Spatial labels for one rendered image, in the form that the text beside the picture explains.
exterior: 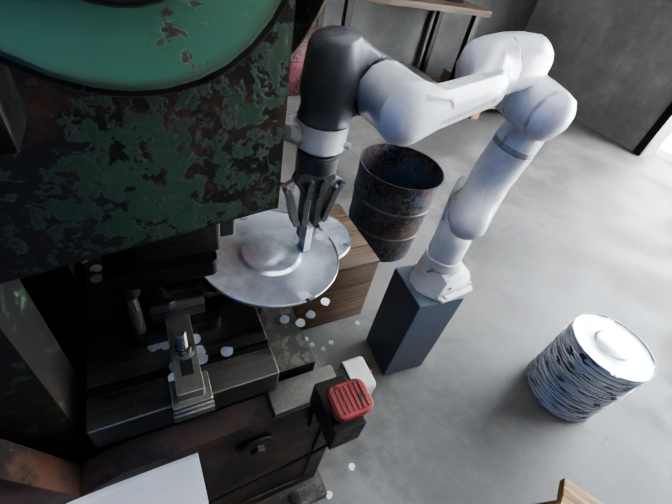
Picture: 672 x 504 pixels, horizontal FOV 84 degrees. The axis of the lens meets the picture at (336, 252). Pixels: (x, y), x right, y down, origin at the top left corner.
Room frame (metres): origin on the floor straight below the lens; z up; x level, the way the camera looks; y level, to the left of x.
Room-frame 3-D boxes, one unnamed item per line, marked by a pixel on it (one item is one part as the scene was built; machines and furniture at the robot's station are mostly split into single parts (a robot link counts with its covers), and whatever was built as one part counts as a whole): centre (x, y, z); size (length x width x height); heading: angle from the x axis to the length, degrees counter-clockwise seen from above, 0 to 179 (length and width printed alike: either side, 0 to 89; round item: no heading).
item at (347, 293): (1.13, 0.09, 0.18); 0.40 x 0.38 x 0.35; 125
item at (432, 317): (0.93, -0.34, 0.23); 0.18 x 0.18 x 0.45; 30
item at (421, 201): (1.65, -0.21, 0.24); 0.42 x 0.42 x 0.48
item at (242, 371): (0.44, 0.30, 0.68); 0.45 x 0.30 x 0.06; 34
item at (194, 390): (0.30, 0.20, 0.76); 0.17 x 0.06 x 0.10; 34
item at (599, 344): (0.95, -1.07, 0.34); 0.29 x 0.29 x 0.01
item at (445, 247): (0.96, -0.34, 0.71); 0.18 x 0.11 x 0.25; 172
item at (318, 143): (0.59, 0.10, 1.05); 0.13 x 0.12 x 0.05; 35
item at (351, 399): (0.29, -0.08, 0.72); 0.07 x 0.06 x 0.08; 124
